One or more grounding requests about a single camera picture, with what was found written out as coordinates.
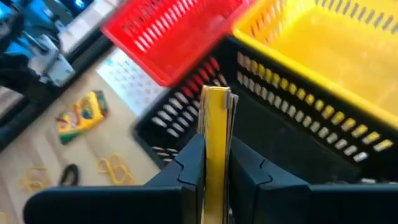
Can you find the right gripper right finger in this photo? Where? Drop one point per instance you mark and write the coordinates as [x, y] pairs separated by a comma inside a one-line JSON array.
[[311, 205]]

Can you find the white power adapter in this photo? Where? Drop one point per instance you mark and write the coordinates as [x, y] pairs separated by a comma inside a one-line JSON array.
[[60, 73]]

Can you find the white perforated shelf riser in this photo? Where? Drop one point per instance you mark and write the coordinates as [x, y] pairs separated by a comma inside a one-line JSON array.
[[130, 84]]

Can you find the yellow plastic basket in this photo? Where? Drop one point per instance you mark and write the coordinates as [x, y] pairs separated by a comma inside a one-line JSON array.
[[326, 56]]

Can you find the red plastic basket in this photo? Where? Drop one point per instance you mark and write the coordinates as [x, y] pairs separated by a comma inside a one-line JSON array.
[[174, 53]]

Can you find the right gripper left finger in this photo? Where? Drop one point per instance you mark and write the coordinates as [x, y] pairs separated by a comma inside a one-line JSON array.
[[124, 205]]

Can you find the yellow green crayon box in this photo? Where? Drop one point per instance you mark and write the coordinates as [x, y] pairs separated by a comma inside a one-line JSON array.
[[81, 116], [214, 140]]

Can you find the black plastic basket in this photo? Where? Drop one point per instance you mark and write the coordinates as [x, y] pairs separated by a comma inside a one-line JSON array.
[[280, 130]]

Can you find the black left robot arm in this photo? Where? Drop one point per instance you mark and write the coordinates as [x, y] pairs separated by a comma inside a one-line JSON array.
[[12, 71]]

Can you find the black aluminium table frame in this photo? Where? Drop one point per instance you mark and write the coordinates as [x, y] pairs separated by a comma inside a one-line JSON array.
[[18, 124]]

